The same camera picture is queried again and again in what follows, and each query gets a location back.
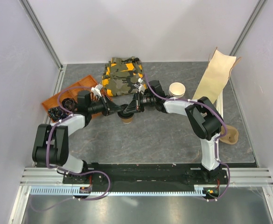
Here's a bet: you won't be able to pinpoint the grey slotted cable duct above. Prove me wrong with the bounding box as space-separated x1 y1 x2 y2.
30 185 215 196

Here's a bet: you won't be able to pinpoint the black plastic cup lid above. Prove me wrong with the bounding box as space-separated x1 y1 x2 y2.
118 111 133 119

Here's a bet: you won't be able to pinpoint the single brown paper cup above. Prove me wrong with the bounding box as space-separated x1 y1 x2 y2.
121 116 133 124

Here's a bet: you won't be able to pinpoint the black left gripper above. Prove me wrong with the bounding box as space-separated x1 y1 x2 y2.
88 94 123 117

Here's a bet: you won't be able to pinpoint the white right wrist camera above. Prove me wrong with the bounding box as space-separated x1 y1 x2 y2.
134 78 145 92

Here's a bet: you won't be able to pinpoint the cardboard cup carrier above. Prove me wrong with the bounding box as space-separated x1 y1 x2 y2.
219 125 239 145

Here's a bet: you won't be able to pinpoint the stack of paper cups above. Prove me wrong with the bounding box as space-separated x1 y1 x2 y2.
168 82 186 98

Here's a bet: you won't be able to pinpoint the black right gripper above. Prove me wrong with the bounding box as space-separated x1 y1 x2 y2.
124 92 156 114

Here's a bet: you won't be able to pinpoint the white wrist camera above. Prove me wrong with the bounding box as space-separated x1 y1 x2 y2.
91 84 104 99
134 78 145 92

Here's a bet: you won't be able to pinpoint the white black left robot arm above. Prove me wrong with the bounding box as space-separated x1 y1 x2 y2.
32 90 123 183

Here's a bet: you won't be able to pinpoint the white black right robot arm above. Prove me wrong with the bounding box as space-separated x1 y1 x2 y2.
122 80 223 184

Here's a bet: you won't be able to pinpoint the camouflage folded cloth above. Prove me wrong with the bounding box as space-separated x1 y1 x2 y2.
101 56 147 97

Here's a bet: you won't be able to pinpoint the brown paper bag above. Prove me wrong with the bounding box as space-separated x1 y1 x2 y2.
193 49 242 103

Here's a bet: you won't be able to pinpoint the white paper straws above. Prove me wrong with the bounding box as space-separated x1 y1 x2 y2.
216 91 224 117

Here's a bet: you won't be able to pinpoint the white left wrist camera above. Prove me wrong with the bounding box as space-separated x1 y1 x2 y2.
91 84 104 99

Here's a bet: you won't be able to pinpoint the dark patterned rolled sock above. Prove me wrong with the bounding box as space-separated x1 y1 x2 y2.
48 106 67 122

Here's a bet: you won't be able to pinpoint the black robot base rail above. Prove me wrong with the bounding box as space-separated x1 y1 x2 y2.
63 163 228 191

